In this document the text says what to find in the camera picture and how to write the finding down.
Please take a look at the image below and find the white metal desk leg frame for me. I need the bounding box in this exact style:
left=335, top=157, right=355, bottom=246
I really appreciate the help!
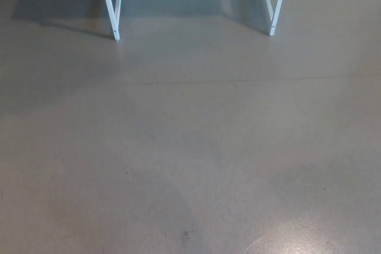
left=259, top=0, right=291, bottom=36
left=98, top=0, right=125, bottom=41

